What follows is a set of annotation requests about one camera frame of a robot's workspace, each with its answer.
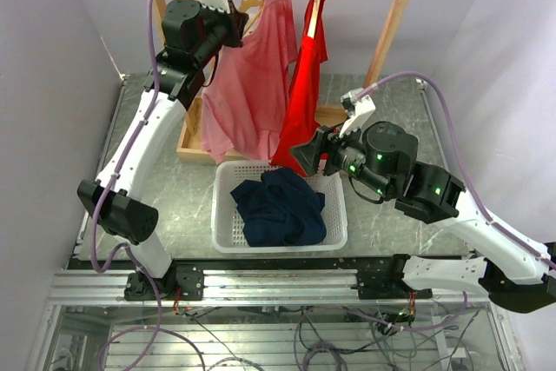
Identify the red t shirt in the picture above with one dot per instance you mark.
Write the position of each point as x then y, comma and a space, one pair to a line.
299, 123

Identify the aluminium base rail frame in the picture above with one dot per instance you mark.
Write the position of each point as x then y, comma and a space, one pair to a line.
284, 314

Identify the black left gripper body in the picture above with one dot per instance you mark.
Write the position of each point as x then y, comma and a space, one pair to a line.
226, 27

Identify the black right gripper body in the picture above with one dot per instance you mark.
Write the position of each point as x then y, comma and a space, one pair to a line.
345, 153

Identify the navy blue t shirt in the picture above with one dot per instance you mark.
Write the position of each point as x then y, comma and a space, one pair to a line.
280, 210

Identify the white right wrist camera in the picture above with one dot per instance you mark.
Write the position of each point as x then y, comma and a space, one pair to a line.
359, 106

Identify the pink t shirt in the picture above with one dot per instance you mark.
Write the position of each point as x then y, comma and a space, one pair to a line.
244, 107

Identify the cream plastic hanger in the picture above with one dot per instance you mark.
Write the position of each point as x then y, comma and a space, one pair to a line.
311, 29

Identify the white plastic laundry basket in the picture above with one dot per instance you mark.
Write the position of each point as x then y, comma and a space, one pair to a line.
227, 225

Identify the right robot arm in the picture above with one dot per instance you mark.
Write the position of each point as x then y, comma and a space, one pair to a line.
511, 270

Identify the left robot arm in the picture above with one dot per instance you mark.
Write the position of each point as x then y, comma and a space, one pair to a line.
195, 33

